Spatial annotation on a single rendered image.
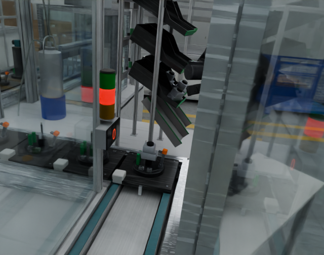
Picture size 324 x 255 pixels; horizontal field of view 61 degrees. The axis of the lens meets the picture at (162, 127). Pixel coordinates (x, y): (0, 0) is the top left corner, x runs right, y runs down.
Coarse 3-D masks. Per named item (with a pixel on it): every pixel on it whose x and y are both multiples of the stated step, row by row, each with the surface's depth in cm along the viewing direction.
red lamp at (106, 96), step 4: (100, 92) 85; (104, 92) 85; (108, 92) 85; (112, 92) 86; (100, 96) 86; (104, 96) 85; (108, 96) 85; (112, 96) 86; (100, 100) 86; (104, 100) 86; (108, 100) 86; (112, 100) 87; (104, 104) 86; (108, 104) 86
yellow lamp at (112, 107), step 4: (100, 104) 87; (112, 104) 88; (100, 108) 87; (104, 108) 87; (108, 108) 87; (112, 108) 88; (100, 112) 88; (104, 112) 87; (108, 112) 87; (112, 112) 88; (100, 116) 89; (104, 116) 88; (108, 116) 88; (112, 116) 89
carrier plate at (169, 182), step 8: (136, 152) 130; (128, 160) 122; (168, 160) 126; (176, 160) 126; (120, 168) 116; (128, 168) 116; (168, 168) 119; (176, 168) 120; (128, 176) 111; (136, 176) 112; (160, 176) 113; (168, 176) 114; (120, 184) 109; (128, 184) 108; (136, 184) 107; (144, 184) 107; (152, 184) 108; (160, 184) 108; (168, 184) 109; (168, 192) 106
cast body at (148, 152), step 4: (144, 144) 113; (148, 144) 112; (152, 144) 112; (144, 148) 112; (148, 148) 111; (152, 148) 111; (140, 152) 115; (144, 152) 113; (148, 152) 112; (152, 152) 112; (156, 152) 114; (144, 156) 113; (148, 156) 113; (152, 156) 113; (156, 156) 115
